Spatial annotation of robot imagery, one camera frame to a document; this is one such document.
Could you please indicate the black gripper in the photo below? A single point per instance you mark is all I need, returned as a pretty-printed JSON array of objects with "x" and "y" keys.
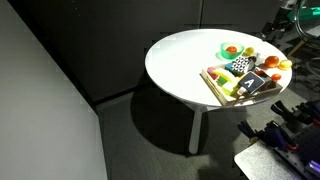
[{"x": 280, "y": 20}]

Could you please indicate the toy orange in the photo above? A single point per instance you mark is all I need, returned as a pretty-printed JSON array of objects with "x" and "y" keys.
[{"x": 272, "y": 61}]

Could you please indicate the small pale yellow toy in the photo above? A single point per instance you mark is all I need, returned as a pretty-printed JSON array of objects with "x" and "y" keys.
[{"x": 249, "y": 51}]

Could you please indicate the yellow toy lemon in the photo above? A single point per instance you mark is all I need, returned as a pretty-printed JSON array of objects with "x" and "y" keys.
[{"x": 285, "y": 64}]

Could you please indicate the red toy tomato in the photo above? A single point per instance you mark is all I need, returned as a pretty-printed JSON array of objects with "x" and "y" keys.
[{"x": 231, "y": 49}]

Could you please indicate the red toy strawberry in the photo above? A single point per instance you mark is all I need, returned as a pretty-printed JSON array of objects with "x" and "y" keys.
[{"x": 276, "y": 77}]

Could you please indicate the green translucent bowl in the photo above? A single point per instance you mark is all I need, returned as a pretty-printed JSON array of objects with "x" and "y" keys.
[{"x": 225, "y": 53}]

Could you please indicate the blue toy block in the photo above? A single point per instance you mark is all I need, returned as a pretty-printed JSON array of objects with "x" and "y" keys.
[{"x": 228, "y": 66}]

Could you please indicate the toy cube with white A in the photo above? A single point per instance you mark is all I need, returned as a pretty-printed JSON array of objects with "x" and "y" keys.
[{"x": 250, "y": 83}]

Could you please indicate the yellow toy cylinder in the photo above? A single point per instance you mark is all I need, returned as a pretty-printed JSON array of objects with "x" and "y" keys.
[{"x": 224, "y": 74}]

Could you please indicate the small white toy piece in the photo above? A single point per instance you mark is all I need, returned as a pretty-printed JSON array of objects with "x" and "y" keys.
[{"x": 241, "y": 91}]

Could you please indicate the pale green toy block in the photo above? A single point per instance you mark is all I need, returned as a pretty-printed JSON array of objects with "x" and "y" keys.
[{"x": 229, "y": 88}]

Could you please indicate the pink toy block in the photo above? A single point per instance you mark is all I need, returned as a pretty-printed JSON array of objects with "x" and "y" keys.
[{"x": 211, "y": 70}]

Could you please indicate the wooden toy tray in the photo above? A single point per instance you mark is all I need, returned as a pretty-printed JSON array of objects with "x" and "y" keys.
[{"x": 218, "y": 94}]

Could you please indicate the wooden furniture leg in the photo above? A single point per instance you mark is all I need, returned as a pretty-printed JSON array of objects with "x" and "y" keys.
[{"x": 296, "y": 48}]

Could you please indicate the white desk top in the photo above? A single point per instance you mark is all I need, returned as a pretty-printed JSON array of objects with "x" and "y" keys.
[{"x": 315, "y": 31}]

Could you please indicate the black spring clamp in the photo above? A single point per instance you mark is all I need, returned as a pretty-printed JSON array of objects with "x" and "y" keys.
[
  {"x": 281, "y": 108},
  {"x": 248, "y": 129}
]

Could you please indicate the purple clamp with orange trigger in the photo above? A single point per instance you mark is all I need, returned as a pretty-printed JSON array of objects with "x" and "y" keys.
[{"x": 278, "y": 136}]

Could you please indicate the perforated metal breadboard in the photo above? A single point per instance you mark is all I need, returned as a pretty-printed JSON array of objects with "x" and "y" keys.
[{"x": 300, "y": 161}]

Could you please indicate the flat metal plate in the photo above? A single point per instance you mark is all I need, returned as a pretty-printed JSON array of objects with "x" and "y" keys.
[{"x": 260, "y": 161}]

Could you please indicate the grey partition panel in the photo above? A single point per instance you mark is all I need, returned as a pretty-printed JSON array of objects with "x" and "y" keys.
[{"x": 40, "y": 116}]

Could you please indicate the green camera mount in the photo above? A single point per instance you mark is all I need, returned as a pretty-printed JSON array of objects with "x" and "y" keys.
[{"x": 308, "y": 14}]

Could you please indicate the white table pedestal leg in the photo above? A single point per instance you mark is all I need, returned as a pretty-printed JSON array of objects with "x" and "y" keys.
[{"x": 195, "y": 130}]

